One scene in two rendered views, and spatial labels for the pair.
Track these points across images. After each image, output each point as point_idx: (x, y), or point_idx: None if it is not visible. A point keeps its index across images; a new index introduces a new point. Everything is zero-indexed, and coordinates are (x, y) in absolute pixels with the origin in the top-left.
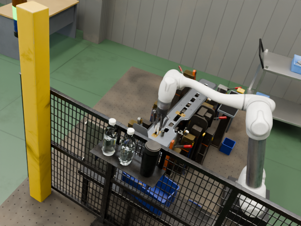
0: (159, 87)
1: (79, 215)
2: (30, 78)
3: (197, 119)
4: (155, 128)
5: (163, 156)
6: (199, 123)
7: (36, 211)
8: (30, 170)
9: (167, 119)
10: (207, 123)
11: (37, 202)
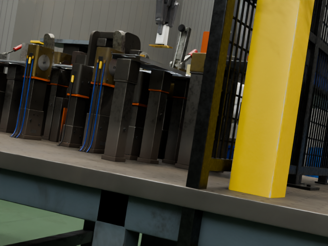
0: None
1: (291, 189)
2: None
3: (130, 38)
4: (165, 30)
5: None
6: (132, 46)
7: (319, 202)
8: (292, 75)
9: (178, 5)
10: (140, 43)
11: (286, 197)
